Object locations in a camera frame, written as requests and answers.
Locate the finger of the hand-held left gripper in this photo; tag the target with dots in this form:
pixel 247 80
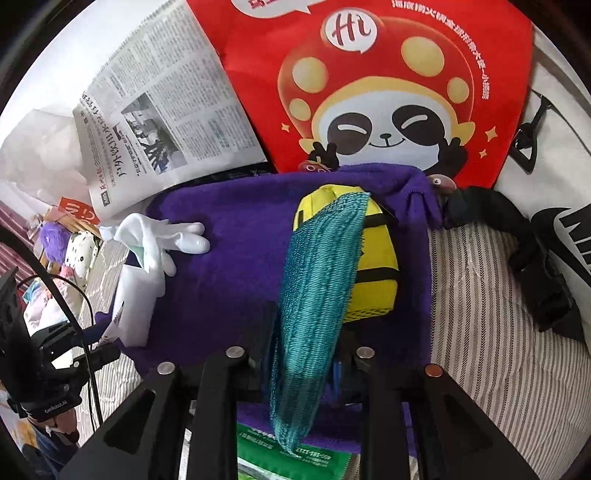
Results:
pixel 64 334
pixel 99 357

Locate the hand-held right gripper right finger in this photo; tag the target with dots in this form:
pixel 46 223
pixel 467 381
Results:
pixel 392 415

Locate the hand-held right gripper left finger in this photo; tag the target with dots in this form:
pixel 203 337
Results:
pixel 217 392

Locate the dark green tissue packet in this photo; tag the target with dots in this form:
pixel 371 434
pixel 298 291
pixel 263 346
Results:
pixel 295 461

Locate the purple towel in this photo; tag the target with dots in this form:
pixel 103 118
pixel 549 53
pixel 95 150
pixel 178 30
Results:
pixel 221 277

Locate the white glove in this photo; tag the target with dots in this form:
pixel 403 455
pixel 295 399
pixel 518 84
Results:
pixel 161 240

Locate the teal striped cloth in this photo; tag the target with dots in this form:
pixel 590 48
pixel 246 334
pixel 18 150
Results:
pixel 318 277

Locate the yellow mini duffel bag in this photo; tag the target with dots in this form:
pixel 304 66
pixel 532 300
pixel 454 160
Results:
pixel 374 240

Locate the person's left hand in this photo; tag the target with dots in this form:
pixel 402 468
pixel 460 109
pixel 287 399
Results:
pixel 62 422

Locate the pastel printed bedding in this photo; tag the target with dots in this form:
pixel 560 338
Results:
pixel 41 295

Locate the white dotted plush toy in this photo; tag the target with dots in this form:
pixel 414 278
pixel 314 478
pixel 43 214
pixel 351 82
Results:
pixel 81 254

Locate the purple plush toy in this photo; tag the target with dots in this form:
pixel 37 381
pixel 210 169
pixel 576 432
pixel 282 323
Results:
pixel 53 240

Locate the striped bed sheet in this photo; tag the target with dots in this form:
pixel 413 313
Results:
pixel 485 346

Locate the white plastic shopping bag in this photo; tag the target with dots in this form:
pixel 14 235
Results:
pixel 41 147

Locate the folded newspaper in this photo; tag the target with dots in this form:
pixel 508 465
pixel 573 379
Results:
pixel 161 106

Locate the white waist bag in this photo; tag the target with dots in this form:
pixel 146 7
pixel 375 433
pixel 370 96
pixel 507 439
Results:
pixel 554 184

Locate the red panda print paper bag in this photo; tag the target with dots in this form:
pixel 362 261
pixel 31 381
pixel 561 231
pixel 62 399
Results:
pixel 369 92

